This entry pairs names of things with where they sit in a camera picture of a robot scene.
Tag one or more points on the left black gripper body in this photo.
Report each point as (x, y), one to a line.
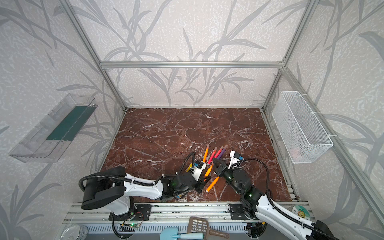
(199, 180)

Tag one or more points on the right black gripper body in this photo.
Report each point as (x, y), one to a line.
(221, 167)

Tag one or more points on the orange capped marker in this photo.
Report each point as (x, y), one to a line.
(212, 184)
(208, 171)

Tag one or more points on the red marker pen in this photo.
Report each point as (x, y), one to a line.
(218, 152)

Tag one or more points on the pink marker pen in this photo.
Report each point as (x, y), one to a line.
(212, 156)

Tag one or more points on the orange marker pen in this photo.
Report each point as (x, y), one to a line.
(206, 153)

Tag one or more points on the purple capped marker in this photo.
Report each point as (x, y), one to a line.
(222, 152)

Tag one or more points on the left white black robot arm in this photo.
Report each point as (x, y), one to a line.
(115, 189)

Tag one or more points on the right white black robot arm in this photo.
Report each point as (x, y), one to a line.
(259, 205)

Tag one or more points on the brown toy slotted spatula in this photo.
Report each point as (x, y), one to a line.
(200, 225)

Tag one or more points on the teal toy shovel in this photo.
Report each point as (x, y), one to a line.
(172, 234)

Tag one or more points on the yellow-green tape roll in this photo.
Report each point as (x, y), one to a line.
(301, 211)

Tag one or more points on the clear round dish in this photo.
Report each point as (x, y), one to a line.
(74, 232)

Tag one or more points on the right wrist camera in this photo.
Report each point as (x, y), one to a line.
(236, 159)

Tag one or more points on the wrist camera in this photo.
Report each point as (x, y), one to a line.
(198, 169)
(236, 159)

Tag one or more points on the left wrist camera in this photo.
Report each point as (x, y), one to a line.
(198, 169)

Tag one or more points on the aluminium mounting rail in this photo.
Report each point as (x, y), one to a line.
(161, 212)

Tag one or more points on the white wire mesh basket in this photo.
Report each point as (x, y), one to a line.
(303, 135)

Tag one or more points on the clear plastic wall bin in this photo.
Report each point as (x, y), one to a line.
(49, 139)

